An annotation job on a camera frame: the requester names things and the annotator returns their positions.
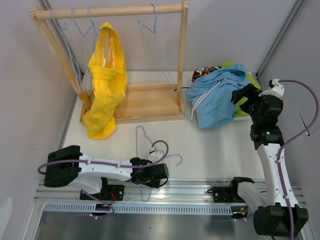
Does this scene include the lime green shorts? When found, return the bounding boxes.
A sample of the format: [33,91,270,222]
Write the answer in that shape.
[222,61,261,117]

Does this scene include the light blue shorts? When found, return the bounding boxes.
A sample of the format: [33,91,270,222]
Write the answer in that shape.
[185,63,251,129]

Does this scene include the camouflage patterned shorts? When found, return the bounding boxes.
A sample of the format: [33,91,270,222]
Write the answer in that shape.
[191,66,222,82]

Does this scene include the blue hanger of green shorts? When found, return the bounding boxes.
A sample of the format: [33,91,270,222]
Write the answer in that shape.
[138,3,175,89]

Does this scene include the blue hanger of light blue shorts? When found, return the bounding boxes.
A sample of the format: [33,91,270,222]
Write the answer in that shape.
[135,125,183,203]

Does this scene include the yellow shorts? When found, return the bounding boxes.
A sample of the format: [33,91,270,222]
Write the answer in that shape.
[83,22,128,140]

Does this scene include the blue hanger of navy shorts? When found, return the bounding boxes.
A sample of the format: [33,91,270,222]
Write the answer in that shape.
[71,8,92,95]

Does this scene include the blue hanger of yellow shorts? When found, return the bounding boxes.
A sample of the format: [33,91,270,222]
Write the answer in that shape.
[88,7,101,51]

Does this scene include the blue hanger of camouflage shorts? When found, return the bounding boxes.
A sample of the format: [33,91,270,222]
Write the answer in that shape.
[49,8,85,93]

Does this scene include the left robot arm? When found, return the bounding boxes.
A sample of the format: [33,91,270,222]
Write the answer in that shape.
[43,145,169,200]

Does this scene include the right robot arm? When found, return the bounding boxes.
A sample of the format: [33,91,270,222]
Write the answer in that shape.
[228,79,309,240]

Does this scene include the wooden clothes rack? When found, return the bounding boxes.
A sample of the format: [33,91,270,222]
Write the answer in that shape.
[29,0,189,124]

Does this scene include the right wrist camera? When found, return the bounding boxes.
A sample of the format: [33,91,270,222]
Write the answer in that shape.
[258,78,285,99]

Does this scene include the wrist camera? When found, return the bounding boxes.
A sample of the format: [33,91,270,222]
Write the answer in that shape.
[258,78,285,99]
[149,147,164,157]

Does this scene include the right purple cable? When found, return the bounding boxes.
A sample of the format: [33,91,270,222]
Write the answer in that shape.
[274,79,320,240]

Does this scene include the purple cable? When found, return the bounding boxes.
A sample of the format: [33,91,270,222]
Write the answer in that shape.
[274,79,320,240]
[37,139,170,176]

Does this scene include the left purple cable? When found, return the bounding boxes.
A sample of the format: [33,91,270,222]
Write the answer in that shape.
[37,139,170,176]

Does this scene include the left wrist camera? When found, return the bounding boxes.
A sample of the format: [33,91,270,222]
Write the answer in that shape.
[149,147,164,157]

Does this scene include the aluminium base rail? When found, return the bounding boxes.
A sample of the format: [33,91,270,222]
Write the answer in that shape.
[33,177,306,205]

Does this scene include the slotted cable duct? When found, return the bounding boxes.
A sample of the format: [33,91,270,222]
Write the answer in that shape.
[43,202,244,216]

